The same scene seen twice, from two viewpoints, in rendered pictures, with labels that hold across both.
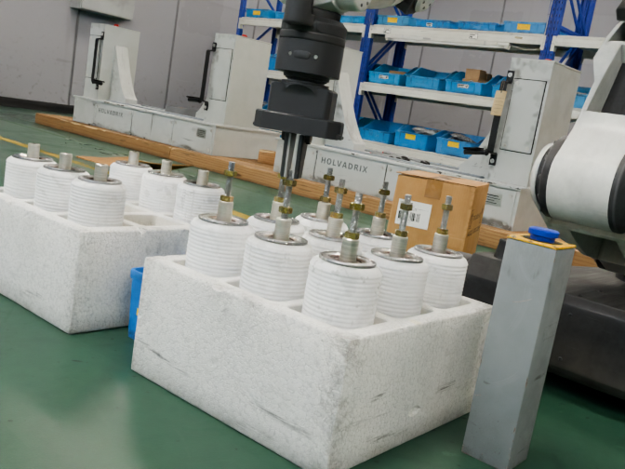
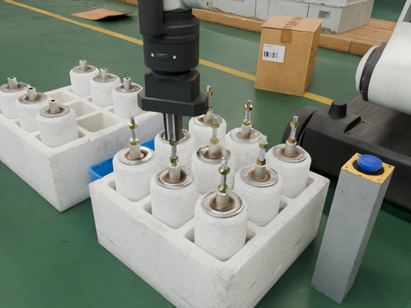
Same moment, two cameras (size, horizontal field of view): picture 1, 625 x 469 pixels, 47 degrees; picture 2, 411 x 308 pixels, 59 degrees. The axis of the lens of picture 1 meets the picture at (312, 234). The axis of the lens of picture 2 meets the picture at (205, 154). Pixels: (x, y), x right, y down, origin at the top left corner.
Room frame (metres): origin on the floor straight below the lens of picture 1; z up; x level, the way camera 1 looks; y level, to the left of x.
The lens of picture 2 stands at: (0.40, -0.03, 0.66)
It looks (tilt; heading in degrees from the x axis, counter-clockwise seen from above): 31 degrees down; 2
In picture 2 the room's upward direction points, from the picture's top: 2 degrees clockwise
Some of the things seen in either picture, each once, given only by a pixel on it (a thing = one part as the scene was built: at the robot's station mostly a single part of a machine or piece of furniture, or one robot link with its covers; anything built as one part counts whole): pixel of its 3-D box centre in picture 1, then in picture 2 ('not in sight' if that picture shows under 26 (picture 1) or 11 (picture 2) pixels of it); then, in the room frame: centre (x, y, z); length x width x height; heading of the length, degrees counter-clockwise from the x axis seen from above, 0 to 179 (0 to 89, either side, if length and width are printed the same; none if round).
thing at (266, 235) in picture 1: (281, 238); (174, 177); (0.98, 0.04, 0.25); 0.08 x 0.08 x 0.01
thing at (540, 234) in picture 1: (542, 235); (369, 164); (0.95, -0.30, 0.32); 0.04 x 0.04 x 0.02
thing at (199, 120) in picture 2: (322, 219); (207, 120); (1.24, -0.01, 0.25); 0.08 x 0.08 x 0.01
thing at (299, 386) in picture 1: (315, 337); (211, 212); (1.07, -0.03, 0.09); 0.39 x 0.39 x 0.18; 52
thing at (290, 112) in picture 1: (304, 88); (172, 73); (0.98, 0.04, 0.46); 0.13 x 0.10 x 0.12; 79
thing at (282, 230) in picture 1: (282, 230); (174, 172); (0.98, 0.04, 0.26); 0.02 x 0.02 x 0.03
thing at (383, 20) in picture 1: (406, 24); not in sight; (7.00, -0.55, 1.38); 0.50 x 0.38 x 0.11; 139
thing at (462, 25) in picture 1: (489, 29); not in sight; (6.43, -1.22, 1.38); 0.50 x 0.38 x 0.11; 141
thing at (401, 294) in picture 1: (385, 316); (254, 211); (1.00, -0.12, 0.16); 0.10 x 0.10 x 0.18
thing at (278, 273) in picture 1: (271, 301); (175, 213); (0.98, 0.04, 0.16); 0.10 x 0.10 x 0.18
